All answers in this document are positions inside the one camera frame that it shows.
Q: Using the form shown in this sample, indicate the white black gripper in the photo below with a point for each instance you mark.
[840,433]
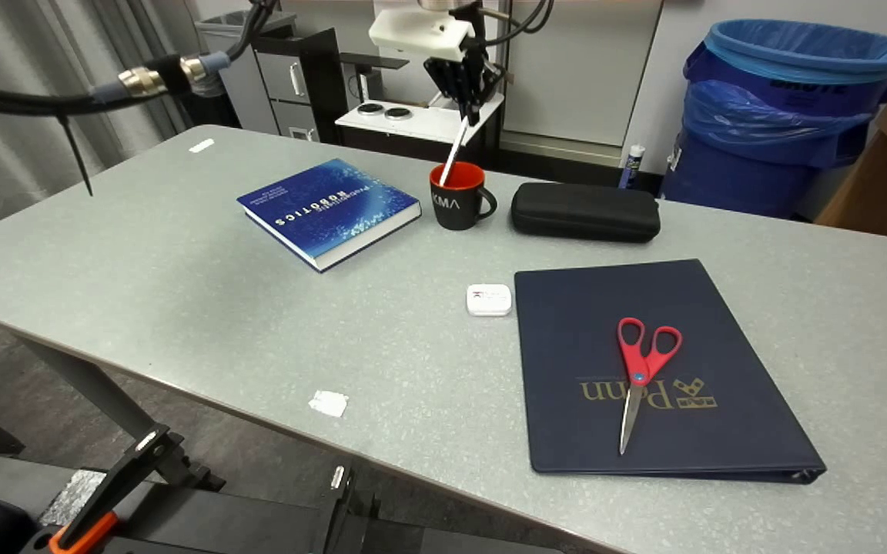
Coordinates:
[444,37]

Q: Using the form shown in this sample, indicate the white pen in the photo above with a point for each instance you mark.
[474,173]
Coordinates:
[454,151]

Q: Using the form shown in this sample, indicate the black mug red interior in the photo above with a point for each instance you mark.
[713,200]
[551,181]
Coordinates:
[460,196]

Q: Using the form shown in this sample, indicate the white side table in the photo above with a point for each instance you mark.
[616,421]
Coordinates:
[435,120]

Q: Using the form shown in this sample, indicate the grey filing cabinet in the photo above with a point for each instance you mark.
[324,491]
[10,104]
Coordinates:
[301,82]

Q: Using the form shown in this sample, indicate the clear spray bottle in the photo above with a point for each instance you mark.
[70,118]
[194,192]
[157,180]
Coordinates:
[630,177]

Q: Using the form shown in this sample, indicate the blue hardcover book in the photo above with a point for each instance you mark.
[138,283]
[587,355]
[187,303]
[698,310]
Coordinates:
[328,212]

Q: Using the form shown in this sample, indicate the black zippered case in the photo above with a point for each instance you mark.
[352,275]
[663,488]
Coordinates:
[587,210]

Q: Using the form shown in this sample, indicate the small white square case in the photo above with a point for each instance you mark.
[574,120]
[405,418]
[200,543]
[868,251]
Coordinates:
[486,298]

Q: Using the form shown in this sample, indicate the white tape piece far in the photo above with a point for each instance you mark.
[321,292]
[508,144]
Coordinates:
[200,144]

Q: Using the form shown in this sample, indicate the white tape piece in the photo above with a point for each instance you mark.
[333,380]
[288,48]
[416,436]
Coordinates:
[328,405]
[200,144]

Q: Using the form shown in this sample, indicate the blue trash bin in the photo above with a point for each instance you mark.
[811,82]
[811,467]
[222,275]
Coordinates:
[772,104]

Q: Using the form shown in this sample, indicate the navy blue folder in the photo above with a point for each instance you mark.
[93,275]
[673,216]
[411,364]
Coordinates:
[708,414]

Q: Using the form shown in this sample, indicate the white tape piece near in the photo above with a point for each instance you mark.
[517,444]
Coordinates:
[328,405]

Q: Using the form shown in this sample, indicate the red handled scissors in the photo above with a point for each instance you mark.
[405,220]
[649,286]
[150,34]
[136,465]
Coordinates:
[644,355]

